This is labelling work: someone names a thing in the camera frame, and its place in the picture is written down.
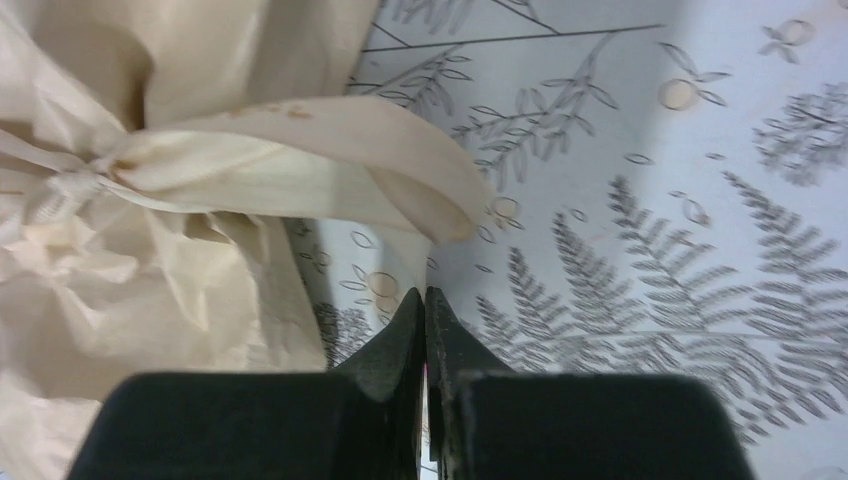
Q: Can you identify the colourful flower bouquet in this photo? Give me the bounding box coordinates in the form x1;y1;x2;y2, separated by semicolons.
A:
1;1;492;479

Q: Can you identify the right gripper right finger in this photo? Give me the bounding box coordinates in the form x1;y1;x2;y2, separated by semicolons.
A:
424;287;511;479

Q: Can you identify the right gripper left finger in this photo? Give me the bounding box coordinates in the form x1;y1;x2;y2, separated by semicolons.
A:
331;288;425;479

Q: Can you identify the floral patterned table mat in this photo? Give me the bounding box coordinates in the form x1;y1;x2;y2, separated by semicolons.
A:
284;0;848;480

